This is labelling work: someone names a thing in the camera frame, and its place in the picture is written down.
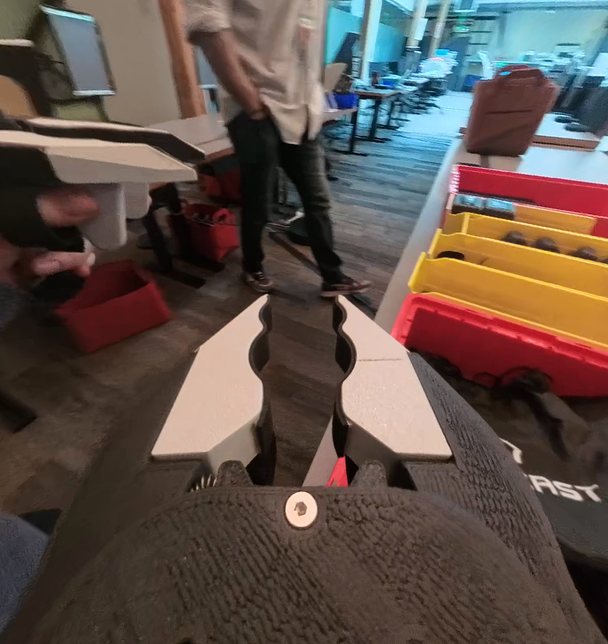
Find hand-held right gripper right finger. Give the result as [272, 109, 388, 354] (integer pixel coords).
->
[333, 295, 454, 465]

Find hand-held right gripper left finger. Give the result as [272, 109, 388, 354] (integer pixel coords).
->
[150, 294, 273, 465]

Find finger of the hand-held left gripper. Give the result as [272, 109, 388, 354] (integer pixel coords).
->
[0, 131, 200, 251]
[16, 117, 207, 220]

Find person's left hand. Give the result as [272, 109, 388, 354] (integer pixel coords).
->
[0, 193, 101, 288]

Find grey framed display screen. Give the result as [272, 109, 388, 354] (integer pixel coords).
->
[41, 5, 118, 98]

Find red fabric bag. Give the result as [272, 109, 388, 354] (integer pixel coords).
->
[169, 203, 240, 263]

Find red fabric floor bin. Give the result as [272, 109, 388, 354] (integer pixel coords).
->
[54, 261, 172, 354]

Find yellow plastic bin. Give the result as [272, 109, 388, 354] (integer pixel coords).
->
[441, 211, 608, 258]
[408, 252, 608, 354]
[427, 229, 608, 304]

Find black cloth with white print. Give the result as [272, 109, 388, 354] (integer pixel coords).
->
[419, 351, 608, 560]

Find black boxes in bin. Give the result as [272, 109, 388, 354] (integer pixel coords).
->
[451, 193, 517, 220]

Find background office desk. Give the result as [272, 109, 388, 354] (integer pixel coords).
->
[329, 85, 421, 158]

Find red plastic bin with black boxes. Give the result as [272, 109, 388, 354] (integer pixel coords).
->
[447, 164, 608, 243]

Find person's blue jeans leg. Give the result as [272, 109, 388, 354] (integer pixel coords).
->
[0, 505, 51, 644]

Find brown paper bag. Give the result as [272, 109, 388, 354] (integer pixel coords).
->
[464, 64, 559, 158]

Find wooden post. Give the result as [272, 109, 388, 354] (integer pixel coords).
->
[157, 0, 207, 120]

